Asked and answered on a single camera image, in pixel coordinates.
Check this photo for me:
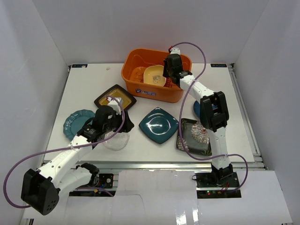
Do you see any small yellow square dish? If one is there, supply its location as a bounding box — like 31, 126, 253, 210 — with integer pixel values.
143, 65, 166, 87

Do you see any clear glass plate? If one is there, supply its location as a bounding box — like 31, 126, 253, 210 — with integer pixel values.
103, 132, 130, 151

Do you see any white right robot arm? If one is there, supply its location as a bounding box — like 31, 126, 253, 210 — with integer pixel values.
163, 53, 233, 187

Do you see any amber square plate black rim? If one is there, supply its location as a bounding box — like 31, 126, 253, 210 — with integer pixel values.
94, 84, 136, 110

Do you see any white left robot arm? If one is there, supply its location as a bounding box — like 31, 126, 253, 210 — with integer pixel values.
21, 105, 134, 216

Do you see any teal round scalloped plate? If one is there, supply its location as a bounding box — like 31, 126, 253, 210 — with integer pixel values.
63, 109, 95, 141

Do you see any blue leaf-shaped plate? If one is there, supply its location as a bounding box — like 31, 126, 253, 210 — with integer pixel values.
193, 101, 201, 118

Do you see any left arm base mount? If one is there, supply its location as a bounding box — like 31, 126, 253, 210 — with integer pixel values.
72, 163, 115, 197

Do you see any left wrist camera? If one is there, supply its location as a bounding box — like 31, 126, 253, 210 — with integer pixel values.
106, 97, 123, 112

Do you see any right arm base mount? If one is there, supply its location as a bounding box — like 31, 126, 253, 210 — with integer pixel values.
191, 164, 241, 199

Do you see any black floral square plate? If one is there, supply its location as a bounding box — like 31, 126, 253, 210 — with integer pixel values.
176, 118, 212, 157

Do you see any orange plastic bin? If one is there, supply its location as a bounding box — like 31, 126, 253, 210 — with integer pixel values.
121, 48, 183, 103

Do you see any dark teal square plate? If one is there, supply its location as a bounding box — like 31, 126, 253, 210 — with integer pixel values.
139, 107, 179, 144

